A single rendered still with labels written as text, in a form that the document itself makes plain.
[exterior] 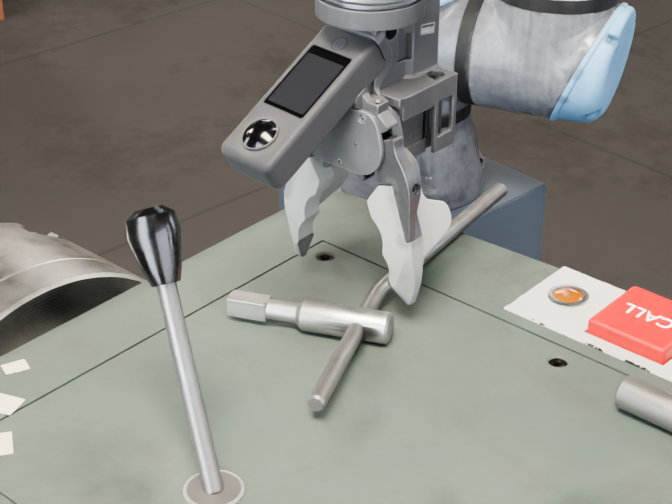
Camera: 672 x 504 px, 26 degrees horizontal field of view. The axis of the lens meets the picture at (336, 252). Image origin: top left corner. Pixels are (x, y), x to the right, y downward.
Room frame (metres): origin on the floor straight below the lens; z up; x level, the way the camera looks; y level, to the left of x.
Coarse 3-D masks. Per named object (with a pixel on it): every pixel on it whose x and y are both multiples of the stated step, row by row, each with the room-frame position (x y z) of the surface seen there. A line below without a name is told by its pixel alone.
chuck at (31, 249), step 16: (0, 224) 1.03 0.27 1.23; (16, 224) 1.04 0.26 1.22; (0, 240) 0.99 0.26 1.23; (16, 240) 1.00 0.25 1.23; (32, 240) 1.00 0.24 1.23; (48, 240) 1.02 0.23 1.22; (64, 240) 1.04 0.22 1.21; (0, 256) 0.96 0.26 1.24; (16, 256) 0.97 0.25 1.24; (32, 256) 0.97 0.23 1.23; (48, 256) 0.97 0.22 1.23; (64, 256) 0.98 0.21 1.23; (80, 256) 0.99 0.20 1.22; (96, 256) 1.01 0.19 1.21; (0, 272) 0.94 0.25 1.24; (16, 272) 0.94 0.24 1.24
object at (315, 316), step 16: (240, 304) 0.84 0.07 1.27; (256, 304) 0.84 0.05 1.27; (272, 304) 0.84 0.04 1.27; (288, 304) 0.84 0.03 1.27; (304, 304) 0.83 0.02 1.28; (320, 304) 0.83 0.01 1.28; (336, 304) 0.83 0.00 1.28; (288, 320) 0.83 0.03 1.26; (304, 320) 0.82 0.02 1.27; (320, 320) 0.82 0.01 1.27; (336, 320) 0.82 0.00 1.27; (352, 320) 0.82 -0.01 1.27; (368, 320) 0.82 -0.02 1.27; (384, 320) 0.81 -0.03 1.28; (368, 336) 0.81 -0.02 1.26; (384, 336) 0.81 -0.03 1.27
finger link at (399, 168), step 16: (384, 144) 0.85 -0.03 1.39; (400, 144) 0.85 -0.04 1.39; (384, 160) 0.85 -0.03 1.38; (400, 160) 0.84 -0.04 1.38; (384, 176) 0.85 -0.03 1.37; (400, 176) 0.84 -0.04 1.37; (416, 176) 0.84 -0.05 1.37; (400, 192) 0.84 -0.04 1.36; (416, 192) 0.84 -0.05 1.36; (400, 208) 0.84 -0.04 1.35; (416, 208) 0.84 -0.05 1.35; (416, 224) 0.84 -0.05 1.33
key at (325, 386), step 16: (496, 192) 1.02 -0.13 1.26; (480, 208) 0.99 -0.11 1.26; (464, 224) 0.97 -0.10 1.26; (448, 240) 0.94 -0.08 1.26; (432, 256) 0.92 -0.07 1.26; (384, 288) 0.87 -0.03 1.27; (368, 304) 0.84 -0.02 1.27; (352, 336) 0.80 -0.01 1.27; (336, 352) 0.78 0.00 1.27; (352, 352) 0.79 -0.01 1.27; (336, 368) 0.76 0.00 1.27; (320, 384) 0.74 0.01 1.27; (336, 384) 0.75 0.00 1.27; (320, 400) 0.73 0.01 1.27
